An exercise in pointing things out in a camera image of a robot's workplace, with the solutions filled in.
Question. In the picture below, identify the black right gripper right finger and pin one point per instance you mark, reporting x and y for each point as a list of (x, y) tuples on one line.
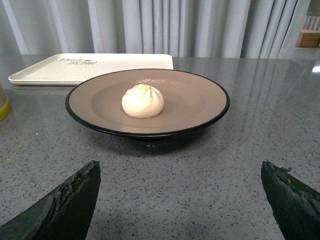
[(295, 205)]

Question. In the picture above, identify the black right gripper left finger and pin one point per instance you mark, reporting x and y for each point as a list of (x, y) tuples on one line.
[(65, 213)]

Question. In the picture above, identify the brown plate with black rim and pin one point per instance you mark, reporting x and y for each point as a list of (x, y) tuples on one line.
[(191, 102)]

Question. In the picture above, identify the white steamed bun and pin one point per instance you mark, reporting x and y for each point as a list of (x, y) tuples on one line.
[(143, 101)]

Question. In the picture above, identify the white rectangular serving tray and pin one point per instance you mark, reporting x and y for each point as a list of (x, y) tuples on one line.
[(71, 69)]

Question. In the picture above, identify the yellow rimmed bamboo steamer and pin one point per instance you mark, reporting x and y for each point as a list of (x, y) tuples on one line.
[(5, 107)]

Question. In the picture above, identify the cardboard box in background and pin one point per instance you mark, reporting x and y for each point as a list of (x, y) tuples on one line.
[(308, 39)]

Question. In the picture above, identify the grey pleated curtain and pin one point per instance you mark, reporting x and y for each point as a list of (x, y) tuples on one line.
[(266, 29)]

